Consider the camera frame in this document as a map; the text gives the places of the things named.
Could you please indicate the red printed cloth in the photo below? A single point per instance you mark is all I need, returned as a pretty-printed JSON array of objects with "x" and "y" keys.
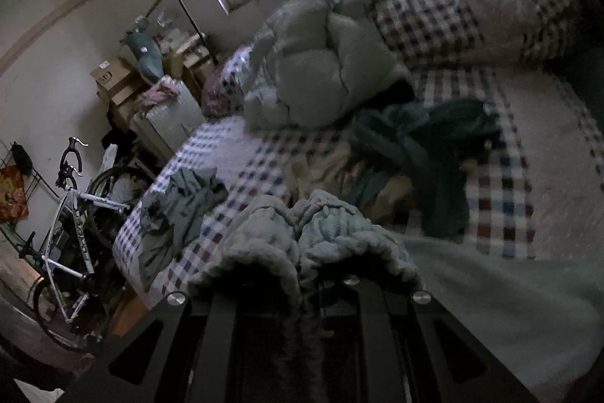
[{"x": 12, "y": 193}]

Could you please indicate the white bicycle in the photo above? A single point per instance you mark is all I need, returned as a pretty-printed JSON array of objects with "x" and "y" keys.
[{"x": 80, "y": 219}]

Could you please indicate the white ribbed suitcase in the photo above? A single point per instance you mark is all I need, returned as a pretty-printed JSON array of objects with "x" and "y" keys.
[{"x": 172, "y": 119}]

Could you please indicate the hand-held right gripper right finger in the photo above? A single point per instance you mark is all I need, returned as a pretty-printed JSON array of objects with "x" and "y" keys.
[{"x": 373, "y": 327}]

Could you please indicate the bed with checkered sheet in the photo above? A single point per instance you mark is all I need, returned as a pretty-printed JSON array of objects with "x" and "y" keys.
[{"x": 509, "y": 157}]

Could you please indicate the dark teal garment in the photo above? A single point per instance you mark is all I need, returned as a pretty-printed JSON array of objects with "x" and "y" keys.
[{"x": 424, "y": 138}]

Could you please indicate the pale green puffy duvet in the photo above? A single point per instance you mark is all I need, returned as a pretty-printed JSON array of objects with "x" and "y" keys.
[{"x": 321, "y": 63}]

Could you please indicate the grey-green garment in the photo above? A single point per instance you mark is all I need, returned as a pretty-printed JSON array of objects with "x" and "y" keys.
[{"x": 174, "y": 214}]

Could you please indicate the checkered pillow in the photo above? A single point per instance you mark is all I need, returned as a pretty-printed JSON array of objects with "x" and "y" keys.
[
  {"x": 453, "y": 16},
  {"x": 224, "y": 82}
]

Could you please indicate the pink cloth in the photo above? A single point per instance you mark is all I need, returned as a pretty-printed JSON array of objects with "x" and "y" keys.
[{"x": 158, "y": 94}]

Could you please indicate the teal plush toy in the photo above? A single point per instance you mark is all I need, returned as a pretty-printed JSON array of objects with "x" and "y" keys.
[{"x": 146, "y": 53}]

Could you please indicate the black clothes rack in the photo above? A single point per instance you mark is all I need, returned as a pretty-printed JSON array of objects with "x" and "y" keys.
[{"x": 186, "y": 13}]

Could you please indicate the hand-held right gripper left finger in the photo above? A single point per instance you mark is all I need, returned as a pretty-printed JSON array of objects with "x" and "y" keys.
[{"x": 222, "y": 337}]

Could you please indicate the stack of cardboard boxes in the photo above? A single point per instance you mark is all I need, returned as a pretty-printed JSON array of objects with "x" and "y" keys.
[{"x": 118, "y": 86}]

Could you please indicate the wooden bed frame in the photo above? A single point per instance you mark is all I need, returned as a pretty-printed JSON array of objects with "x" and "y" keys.
[{"x": 127, "y": 313}]

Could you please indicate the beige garment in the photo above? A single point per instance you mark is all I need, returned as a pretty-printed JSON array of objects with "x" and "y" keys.
[{"x": 330, "y": 167}]

